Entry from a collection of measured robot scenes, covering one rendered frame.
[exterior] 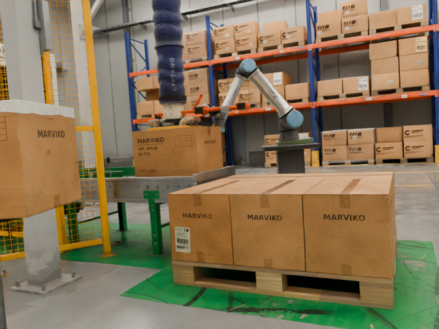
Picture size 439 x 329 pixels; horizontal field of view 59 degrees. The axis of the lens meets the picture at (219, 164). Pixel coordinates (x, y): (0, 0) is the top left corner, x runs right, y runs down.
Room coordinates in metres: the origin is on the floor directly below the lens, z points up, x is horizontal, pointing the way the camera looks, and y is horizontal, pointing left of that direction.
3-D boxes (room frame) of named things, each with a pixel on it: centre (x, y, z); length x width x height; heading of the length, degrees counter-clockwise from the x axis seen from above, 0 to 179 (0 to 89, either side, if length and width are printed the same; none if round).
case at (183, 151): (3.17, 0.33, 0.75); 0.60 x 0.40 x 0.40; 62
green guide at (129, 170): (3.92, 1.29, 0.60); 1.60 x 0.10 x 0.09; 64
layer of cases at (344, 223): (2.46, -0.44, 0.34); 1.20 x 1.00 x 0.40; 64
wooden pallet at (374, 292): (2.46, -0.44, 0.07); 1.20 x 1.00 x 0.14; 64
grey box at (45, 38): (2.52, 1.10, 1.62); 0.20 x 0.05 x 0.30; 64
